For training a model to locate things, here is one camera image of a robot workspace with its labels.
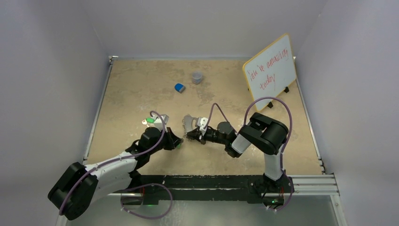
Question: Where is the aluminium frame rail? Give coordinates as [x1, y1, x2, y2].
[64, 173, 340, 196]

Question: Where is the small whiteboard with red writing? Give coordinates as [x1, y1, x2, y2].
[242, 33, 297, 100]

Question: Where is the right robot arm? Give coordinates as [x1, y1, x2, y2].
[183, 113, 289, 192]

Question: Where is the blue eraser block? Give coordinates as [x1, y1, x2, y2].
[174, 83, 186, 93]

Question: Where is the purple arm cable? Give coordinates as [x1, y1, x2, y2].
[206, 97, 295, 213]
[58, 111, 174, 219]

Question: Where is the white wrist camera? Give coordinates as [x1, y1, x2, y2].
[152, 114, 169, 128]
[196, 117, 208, 132]

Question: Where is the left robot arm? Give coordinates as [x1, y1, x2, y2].
[48, 127, 184, 220]

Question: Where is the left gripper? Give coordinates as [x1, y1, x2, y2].
[148, 127, 182, 155]

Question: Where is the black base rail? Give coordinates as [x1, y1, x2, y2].
[111, 174, 295, 207]

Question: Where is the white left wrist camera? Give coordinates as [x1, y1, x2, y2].
[152, 114, 169, 128]

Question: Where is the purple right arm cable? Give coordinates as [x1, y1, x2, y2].
[206, 97, 295, 213]

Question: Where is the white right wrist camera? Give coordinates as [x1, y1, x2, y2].
[196, 117, 208, 132]

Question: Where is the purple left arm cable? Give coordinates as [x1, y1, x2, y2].
[58, 111, 174, 219]

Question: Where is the small grey cup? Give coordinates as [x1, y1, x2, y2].
[192, 72, 203, 85]

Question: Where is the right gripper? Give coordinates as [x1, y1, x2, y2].
[187, 126, 228, 144]

